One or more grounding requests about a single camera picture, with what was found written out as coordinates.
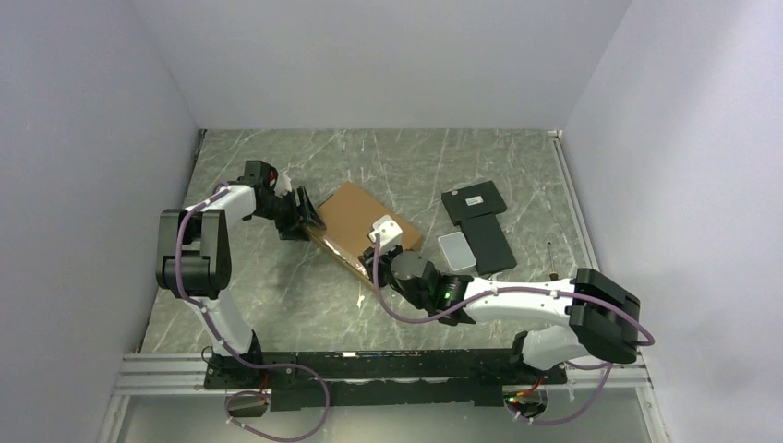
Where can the brown cardboard express box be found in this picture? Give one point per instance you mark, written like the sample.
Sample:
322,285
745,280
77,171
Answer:
348,214

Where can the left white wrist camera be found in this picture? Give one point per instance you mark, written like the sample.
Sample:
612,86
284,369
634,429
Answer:
283,185

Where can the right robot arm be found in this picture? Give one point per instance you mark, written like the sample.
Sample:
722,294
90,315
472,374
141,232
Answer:
586,315

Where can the black square box with label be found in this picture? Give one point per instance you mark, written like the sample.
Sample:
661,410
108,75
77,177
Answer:
473,201

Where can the white rounded power bank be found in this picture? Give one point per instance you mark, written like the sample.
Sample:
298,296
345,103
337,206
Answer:
457,252

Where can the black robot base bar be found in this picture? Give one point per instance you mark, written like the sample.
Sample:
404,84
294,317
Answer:
299,380

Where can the yellow black screwdriver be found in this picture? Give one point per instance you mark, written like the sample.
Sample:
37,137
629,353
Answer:
552,269

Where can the aluminium frame rail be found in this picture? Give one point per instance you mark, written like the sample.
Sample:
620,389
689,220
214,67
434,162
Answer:
300,299

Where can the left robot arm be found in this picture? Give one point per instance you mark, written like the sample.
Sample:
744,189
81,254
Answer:
194,260

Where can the black flat rectangular box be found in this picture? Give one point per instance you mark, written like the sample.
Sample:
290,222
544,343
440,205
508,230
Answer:
488,244

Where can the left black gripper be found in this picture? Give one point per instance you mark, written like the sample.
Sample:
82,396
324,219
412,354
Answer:
291,229

